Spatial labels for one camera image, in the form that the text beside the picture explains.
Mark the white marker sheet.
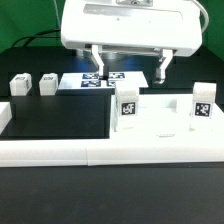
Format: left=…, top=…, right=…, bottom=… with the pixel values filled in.
left=58, top=71, right=148, bottom=90

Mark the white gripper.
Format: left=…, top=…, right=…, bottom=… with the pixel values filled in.
left=61, top=0, right=202, bottom=84

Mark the black cable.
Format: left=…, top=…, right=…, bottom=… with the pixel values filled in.
left=11, top=29, right=63, bottom=49

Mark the white square tabletop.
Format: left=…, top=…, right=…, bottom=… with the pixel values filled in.
left=110, top=94, right=224, bottom=139

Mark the white U-shaped fence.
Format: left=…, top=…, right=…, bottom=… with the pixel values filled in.
left=0, top=101, right=224, bottom=168

